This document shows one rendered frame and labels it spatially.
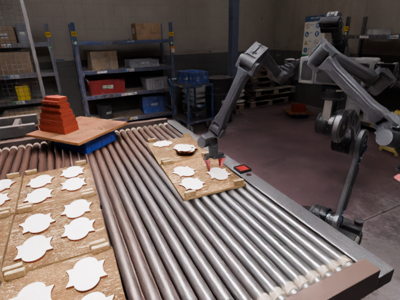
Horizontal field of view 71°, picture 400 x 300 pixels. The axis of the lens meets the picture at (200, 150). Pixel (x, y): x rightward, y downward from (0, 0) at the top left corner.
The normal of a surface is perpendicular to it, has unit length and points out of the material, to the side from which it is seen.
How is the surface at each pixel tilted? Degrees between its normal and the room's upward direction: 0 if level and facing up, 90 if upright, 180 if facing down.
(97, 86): 90
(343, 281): 0
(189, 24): 90
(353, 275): 0
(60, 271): 0
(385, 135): 72
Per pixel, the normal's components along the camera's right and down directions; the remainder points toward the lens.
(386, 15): -0.89, 0.19
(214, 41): 0.45, 0.33
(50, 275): -0.02, -0.92
